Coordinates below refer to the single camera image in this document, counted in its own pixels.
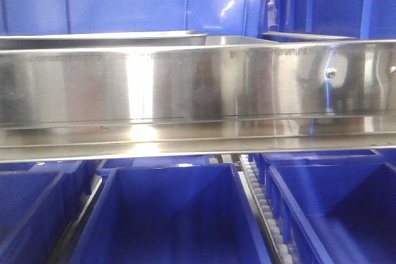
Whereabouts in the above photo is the blue crate upper right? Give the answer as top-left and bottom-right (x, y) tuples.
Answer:
(261, 0), (395, 40)

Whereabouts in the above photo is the stainless steel shelf front rail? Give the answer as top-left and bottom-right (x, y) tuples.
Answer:
(1, 40), (395, 163)

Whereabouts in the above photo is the shelf bolt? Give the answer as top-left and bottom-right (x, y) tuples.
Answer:
(325, 67), (337, 79)

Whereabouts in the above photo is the roller track rail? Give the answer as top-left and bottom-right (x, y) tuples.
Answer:
(239, 155), (295, 264)

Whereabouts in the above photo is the blue bin lower middle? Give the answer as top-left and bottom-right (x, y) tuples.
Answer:
(71, 164), (270, 263)

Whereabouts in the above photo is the blue bin lower right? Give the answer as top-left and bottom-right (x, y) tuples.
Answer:
(267, 163), (395, 263)

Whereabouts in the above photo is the silver metal tray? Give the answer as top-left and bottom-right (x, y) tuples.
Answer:
(1, 30), (208, 50)

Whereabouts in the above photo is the large blue crate upper left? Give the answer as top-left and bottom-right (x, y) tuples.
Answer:
(1, 0), (264, 37)

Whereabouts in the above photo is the blue bin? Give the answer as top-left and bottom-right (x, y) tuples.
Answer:
(267, 163), (395, 263)
(71, 164), (270, 263)
(1, 172), (68, 263)

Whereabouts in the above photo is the blue bin lower left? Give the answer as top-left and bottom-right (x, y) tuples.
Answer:
(1, 172), (68, 263)

